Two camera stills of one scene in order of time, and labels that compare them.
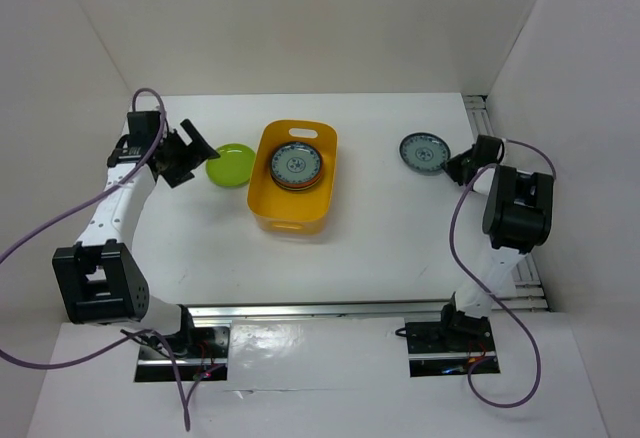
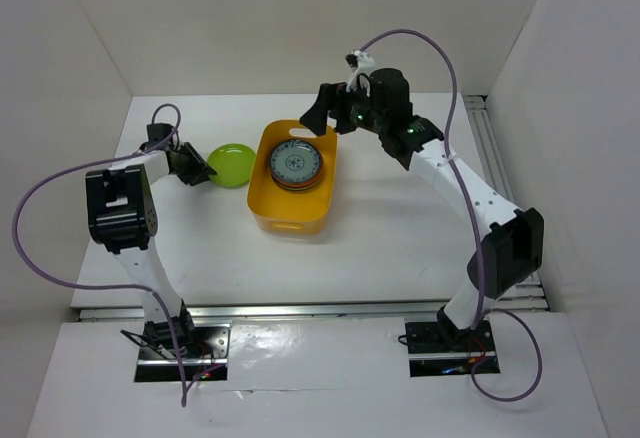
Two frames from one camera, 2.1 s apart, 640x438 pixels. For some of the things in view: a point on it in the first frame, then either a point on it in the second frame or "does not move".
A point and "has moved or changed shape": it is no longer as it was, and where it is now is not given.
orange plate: (298, 185) does not move
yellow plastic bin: (280, 211) does not move
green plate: (235, 166) does not move
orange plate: (296, 185) does not move
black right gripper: (451, 165) → (327, 100)
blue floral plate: (424, 153) has moved or changed shape
